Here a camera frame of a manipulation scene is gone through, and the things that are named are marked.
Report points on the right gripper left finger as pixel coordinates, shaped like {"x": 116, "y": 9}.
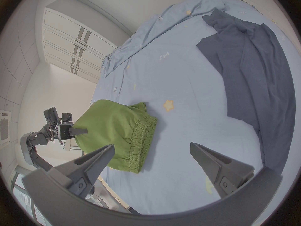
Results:
{"x": 87, "y": 171}

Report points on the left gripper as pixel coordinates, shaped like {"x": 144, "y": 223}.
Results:
{"x": 64, "y": 132}

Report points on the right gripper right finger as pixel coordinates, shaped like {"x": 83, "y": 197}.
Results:
{"x": 218, "y": 171}

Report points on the green shorts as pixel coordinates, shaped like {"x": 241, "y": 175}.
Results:
{"x": 112, "y": 131}

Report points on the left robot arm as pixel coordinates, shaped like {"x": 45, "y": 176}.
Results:
{"x": 30, "y": 147}

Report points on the dark blue garment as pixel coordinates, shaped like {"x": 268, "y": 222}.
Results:
{"x": 254, "y": 67}

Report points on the white wardrobe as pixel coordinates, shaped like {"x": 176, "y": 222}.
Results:
{"x": 61, "y": 39}

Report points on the pale blue quilt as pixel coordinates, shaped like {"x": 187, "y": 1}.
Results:
{"x": 145, "y": 32}

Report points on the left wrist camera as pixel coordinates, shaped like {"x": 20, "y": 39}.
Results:
{"x": 67, "y": 117}

